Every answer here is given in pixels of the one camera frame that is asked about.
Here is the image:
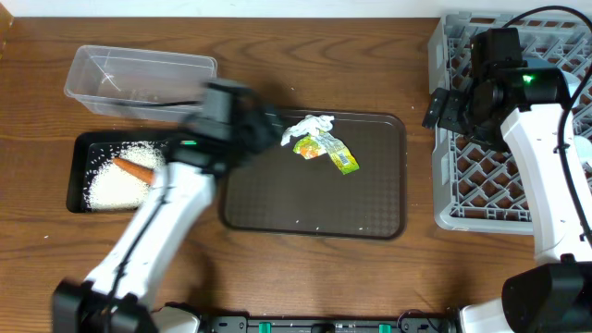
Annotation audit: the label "dark brown serving tray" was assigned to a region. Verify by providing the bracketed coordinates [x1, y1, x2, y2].
[219, 111, 407, 240]

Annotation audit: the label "pile of white rice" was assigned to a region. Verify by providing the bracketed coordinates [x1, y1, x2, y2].
[82, 141, 167, 211]

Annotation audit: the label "crumpled white tissue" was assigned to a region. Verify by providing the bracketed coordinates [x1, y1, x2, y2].
[280, 115, 335, 146]

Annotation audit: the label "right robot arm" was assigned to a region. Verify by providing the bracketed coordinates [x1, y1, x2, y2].
[423, 61, 591, 332]

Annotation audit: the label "clear plastic bin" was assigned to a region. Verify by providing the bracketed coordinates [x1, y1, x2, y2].
[64, 45, 217, 122]

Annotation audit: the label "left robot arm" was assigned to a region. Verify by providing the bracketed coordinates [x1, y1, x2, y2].
[52, 79, 283, 332]

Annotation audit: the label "dark blue plate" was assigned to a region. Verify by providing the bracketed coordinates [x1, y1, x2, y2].
[524, 56, 557, 68]

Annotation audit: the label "white cup sideways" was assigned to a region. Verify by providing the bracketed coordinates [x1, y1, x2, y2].
[573, 135, 592, 171]

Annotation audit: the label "grey dishwasher rack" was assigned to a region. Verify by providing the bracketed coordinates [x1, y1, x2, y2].
[427, 12, 591, 235]

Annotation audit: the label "orange carrot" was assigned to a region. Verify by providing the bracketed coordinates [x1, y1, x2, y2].
[113, 157, 154, 185]

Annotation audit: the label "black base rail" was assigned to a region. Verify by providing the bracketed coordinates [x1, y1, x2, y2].
[198, 313, 461, 333]

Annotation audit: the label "yellow green snack wrapper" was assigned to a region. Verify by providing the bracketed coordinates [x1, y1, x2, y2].
[293, 131, 360, 175]

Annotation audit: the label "light blue bowl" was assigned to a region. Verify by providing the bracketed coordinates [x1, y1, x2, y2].
[561, 71, 581, 97]

